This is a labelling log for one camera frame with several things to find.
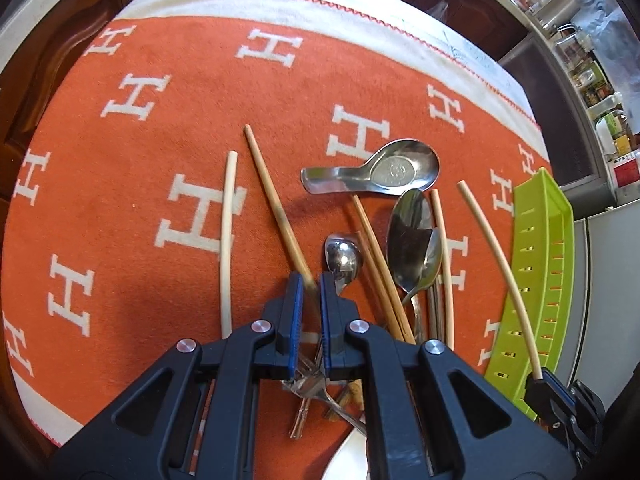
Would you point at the metal soup spoon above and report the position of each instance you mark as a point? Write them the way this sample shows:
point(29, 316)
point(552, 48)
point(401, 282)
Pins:
point(390, 170)

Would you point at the green labelled bottle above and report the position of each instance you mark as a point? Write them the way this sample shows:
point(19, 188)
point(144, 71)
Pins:
point(612, 125)

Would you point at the orange printed blanket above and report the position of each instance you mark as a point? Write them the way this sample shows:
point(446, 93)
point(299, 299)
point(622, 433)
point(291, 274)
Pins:
point(150, 110)

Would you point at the pale wooden chopstick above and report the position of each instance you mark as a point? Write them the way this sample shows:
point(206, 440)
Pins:
point(229, 240)
point(495, 260)

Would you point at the light brown wooden chopstick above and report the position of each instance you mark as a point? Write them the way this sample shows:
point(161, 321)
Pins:
point(442, 260)

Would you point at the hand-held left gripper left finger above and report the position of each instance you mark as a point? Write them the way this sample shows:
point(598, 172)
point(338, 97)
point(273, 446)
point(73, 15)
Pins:
point(295, 325)

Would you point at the medium metal spoon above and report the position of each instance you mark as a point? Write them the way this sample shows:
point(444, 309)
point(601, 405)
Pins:
point(434, 260)

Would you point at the stainless steel appliance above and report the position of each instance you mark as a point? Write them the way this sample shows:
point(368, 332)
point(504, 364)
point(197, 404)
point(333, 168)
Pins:
point(555, 110)

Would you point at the white ceramic spoon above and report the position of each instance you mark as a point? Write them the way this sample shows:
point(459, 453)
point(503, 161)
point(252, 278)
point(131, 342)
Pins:
point(350, 460)

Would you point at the green plastic utensil tray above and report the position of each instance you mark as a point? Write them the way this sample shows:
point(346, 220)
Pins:
point(545, 240)

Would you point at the jar with colourful label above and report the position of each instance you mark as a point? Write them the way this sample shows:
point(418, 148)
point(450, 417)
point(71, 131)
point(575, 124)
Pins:
point(590, 82)

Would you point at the red labelled canister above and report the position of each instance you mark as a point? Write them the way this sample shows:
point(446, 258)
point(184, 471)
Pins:
point(627, 170)

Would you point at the grey refrigerator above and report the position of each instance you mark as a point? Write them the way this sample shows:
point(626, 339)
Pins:
point(600, 280)

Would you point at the large metal spoon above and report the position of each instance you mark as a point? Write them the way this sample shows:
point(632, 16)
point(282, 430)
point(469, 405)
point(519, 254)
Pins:
point(407, 240)

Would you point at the small metal spoon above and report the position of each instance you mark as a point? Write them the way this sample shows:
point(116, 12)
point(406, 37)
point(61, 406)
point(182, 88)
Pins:
point(342, 260)

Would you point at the metal fork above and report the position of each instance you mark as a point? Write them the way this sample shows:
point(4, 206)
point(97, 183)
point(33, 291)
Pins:
point(345, 415)

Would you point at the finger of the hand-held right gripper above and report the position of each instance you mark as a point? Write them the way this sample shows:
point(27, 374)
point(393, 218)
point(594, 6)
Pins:
point(537, 400)
point(557, 385)

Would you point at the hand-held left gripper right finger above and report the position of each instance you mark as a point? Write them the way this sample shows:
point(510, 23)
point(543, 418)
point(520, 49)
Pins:
point(327, 325)

